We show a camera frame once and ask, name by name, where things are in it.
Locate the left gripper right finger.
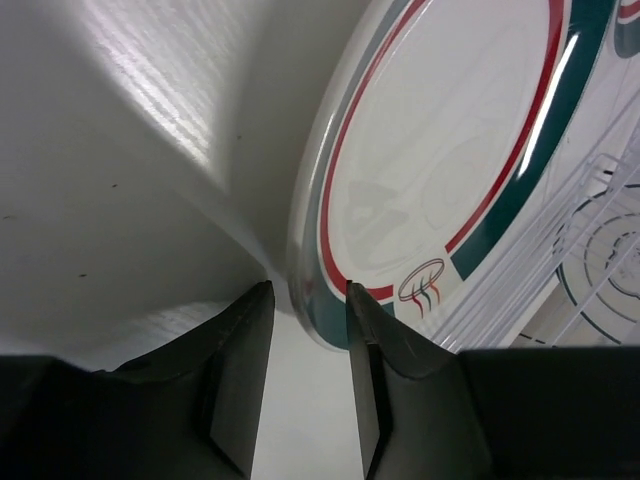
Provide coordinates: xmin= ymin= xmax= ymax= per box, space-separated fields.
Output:
xmin=346 ymin=283 xmax=639 ymax=479

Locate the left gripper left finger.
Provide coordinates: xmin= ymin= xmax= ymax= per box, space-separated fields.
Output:
xmin=1 ymin=281 xmax=275 ymax=479

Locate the green red rimmed plate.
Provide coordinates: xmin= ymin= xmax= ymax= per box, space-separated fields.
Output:
xmin=614 ymin=0 xmax=640 ymax=59
xmin=288 ymin=1 xmax=638 ymax=349

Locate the white wire dish rack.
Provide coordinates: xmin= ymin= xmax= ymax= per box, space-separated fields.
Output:
xmin=417 ymin=94 xmax=639 ymax=352

